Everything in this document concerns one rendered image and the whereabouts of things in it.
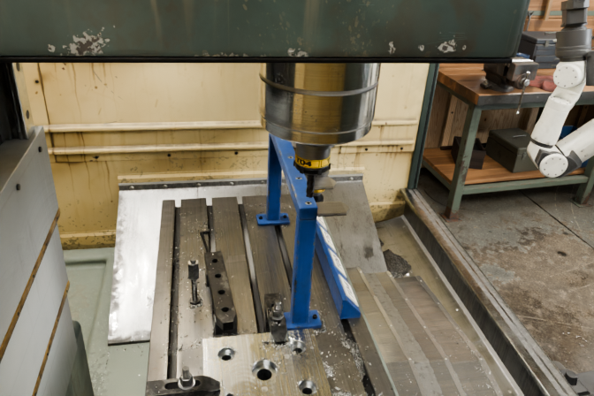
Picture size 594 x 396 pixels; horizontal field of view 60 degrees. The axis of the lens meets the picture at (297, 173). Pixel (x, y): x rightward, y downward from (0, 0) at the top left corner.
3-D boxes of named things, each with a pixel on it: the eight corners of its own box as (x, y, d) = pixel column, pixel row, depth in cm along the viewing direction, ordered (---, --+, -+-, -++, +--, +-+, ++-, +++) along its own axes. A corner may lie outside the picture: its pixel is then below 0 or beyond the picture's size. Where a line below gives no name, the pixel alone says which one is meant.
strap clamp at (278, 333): (277, 328, 120) (279, 277, 113) (286, 374, 109) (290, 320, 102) (262, 330, 119) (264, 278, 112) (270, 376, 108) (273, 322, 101)
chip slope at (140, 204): (355, 230, 208) (363, 173, 196) (424, 368, 148) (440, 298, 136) (125, 244, 192) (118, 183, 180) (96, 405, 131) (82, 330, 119)
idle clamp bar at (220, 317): (222, 270, 138) (222, 250, 135) (239, 342, 115) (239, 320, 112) (203, 272, 137) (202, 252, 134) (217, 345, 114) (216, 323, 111)
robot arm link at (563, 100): (571, 57, 149) (552, 101, 155) (561, 60, 143) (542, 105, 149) (594, 64, 146) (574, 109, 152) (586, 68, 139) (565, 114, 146)
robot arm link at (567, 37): (589, -1, 144) (587, 42, 147) (551, 3, 147) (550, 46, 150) (598, -4, 133) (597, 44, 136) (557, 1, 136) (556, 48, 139)
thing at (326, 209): (345, 202, 112) (345, 200, 112) (352, 216, 107) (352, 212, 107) (313, 204, 111) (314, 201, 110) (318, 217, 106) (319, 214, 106)
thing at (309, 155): (289, 156, 76) (291, 136, 74) (320, 151, 78) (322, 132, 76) (303, 171, 72) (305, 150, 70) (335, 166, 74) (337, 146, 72)
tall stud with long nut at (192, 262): (201, 298, 128) (199, 255, 122) (201, 305, 125) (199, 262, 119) (189, 299, 127) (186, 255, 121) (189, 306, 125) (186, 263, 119)
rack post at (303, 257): (316, 312, 126) (326, 208, 112) (322, 328, 121) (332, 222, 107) (276, 316, 124) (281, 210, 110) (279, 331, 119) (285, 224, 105)
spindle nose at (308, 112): (242, 109, 76) (242, 26, 70) (339, 99, 82) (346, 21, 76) (283, 155, 63) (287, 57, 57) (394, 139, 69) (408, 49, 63)
